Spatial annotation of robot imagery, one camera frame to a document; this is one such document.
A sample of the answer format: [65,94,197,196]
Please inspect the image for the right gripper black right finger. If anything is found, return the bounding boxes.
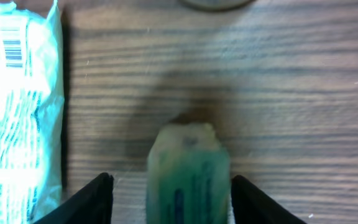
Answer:
[231,175,306,224]

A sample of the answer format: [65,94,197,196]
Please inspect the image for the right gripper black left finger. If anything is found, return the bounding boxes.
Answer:
[35,172,114,224]

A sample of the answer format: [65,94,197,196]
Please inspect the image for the teal white tissue pack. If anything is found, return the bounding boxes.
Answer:
[145,123,231,224]

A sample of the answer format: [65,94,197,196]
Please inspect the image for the teal snack packet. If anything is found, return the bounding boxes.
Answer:
[0,2,65,223]

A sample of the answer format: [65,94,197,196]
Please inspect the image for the green lid white jar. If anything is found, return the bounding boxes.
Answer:
[178,0,254,12]

